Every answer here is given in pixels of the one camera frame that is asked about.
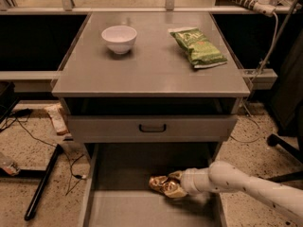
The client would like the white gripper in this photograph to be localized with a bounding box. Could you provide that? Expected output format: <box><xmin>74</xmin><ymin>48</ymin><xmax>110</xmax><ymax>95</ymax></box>
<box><xmin>164</xmin><ymin>168</ymin><xmax>210</xmax><ymax>199</ymax></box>

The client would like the black office chair base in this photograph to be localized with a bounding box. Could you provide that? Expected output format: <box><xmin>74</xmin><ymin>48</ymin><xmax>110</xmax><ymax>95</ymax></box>
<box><xmin>265</xmin><ymin>132</ymin><xmax>303</xmax><ymax>183</ymax></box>

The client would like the crushed orange can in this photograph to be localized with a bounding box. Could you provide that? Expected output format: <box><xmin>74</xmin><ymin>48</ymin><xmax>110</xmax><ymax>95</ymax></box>
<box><xmin>149</xmin><ymin>176</ymin><xmax>181</xmax><ymax>196</ymax></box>

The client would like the white ceramic bowl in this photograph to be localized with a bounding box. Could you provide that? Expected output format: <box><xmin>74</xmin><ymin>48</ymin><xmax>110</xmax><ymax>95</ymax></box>
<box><xmin>101</xmin><ymin>26</ymin><xmax>137</xmax><ymax>55</ymax></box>

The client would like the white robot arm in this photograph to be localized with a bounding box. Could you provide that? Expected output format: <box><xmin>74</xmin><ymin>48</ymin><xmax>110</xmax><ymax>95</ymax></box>
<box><xmin>164</xmin><ymin>161</ymin><xmax>303</xmax><ymax>225</ymax></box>

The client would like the upper drawer with black handle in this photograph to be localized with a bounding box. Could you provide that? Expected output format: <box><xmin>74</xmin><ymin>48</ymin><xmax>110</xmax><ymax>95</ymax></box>
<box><xmin>67</xmin><ymin>115</ymin><xmax>237</xmax><ymax>143</ymax></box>

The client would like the black floor cable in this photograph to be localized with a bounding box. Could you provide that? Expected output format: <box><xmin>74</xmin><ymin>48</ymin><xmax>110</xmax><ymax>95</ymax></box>
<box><xmin>0</xmin><ymin>111</ymin><xmax>87</xmax><ymax>197</ymax></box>

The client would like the white power strip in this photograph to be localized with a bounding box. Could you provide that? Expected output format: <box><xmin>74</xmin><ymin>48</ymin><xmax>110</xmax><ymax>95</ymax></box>
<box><xmin>230</xmin><ymin>0</ymin><xmax>276</xmax><ymax>17</ymax></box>

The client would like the grey drawer cabinet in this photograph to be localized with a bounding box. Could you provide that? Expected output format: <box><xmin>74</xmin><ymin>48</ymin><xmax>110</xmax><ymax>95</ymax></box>
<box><xmin>51</xmin><ymin>10</ymin><xmax>251</xmax><ymax>227</ymax></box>

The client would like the black stand leg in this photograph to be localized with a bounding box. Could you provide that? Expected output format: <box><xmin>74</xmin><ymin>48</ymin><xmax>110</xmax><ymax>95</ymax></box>
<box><xmin>24</xmin><ymin>145</ymin><xmax>63</xmax><ymax>221</ymax></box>

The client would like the green chip bag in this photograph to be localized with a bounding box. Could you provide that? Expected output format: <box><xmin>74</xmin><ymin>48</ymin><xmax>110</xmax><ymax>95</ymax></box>
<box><xmin>169</xmin><ymin>27</ymin><xmax>227</xmax><ymax>69</ymax></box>

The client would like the brown snack package on floor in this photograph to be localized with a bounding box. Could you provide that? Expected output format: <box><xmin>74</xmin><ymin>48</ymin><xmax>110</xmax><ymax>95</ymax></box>
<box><xmin>45</xmin><ymin>104</ymin><xmax>68</xmax><ymax>135</ymax></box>

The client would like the plastic bottle on floor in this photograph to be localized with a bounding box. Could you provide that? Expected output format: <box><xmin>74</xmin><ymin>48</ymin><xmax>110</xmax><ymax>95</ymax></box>
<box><xmin>0</xmin><ymin>152</ymin><xmax>20</xmax><ymax>176</ymax></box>

